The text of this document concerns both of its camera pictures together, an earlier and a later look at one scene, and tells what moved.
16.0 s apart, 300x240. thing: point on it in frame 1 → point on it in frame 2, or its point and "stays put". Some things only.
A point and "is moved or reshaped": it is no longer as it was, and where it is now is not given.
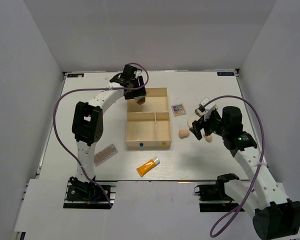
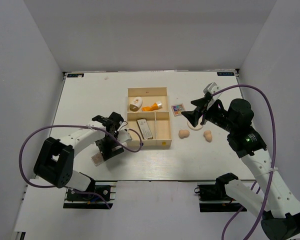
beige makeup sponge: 208,138 stays put
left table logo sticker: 75,75 stays put
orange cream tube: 146,166 → 155,106
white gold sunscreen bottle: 140,100 is moved or reshaped
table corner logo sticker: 225,74 stays put
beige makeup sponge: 183,133 stays put
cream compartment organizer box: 148,125 stays put
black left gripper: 140,90 → 106,151
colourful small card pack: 178,110 stays put
